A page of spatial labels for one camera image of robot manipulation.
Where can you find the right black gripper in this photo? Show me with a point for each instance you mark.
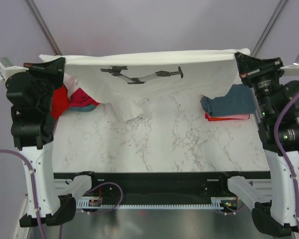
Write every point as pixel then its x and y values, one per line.
pixel 251 68

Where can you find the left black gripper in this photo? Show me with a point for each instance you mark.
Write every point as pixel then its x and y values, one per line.
pixel 54 69

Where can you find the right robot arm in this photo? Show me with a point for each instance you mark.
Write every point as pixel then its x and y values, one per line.
pixel 277 215

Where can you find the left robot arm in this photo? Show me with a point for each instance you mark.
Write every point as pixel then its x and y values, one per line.
pixel 32 131

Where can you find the folded grey-blue t-shirt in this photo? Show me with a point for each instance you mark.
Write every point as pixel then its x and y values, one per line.
pixel 238 101

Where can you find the red t-shirt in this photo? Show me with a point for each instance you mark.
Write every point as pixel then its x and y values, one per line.
pixel 60 102

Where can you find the magenta t-shirt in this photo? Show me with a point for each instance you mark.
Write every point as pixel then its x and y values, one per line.
pixel 80 99

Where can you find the teal laundry basket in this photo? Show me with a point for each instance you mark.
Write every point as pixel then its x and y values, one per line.
pixel 84 109

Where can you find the folded pink t-shirt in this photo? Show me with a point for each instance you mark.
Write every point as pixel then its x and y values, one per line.
pixel 235 117

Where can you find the folded red-orange t-shirt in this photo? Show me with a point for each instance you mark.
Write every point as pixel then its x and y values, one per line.
pixel 210 118

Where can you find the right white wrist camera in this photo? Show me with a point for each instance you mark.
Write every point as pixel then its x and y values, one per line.
pixel 293 69

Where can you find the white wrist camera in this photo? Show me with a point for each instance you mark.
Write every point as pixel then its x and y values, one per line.
pixel 7 69
pixel 293 69

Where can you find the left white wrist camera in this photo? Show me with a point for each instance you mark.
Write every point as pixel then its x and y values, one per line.
pixel 7 69

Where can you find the right aluminium frame post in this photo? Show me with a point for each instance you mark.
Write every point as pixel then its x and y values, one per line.
pixel 282 4

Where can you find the aluminium frame post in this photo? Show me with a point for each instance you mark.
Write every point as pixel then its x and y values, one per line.
pixel 42 25
pixel 282 4

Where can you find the left aluminium frame post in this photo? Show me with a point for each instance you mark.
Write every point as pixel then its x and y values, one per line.
pixel 42 25

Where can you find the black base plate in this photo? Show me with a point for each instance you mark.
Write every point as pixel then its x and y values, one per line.
pixel 173 187

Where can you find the white slotted cable duct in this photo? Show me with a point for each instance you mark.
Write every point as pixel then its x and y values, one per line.
pixel 213 203

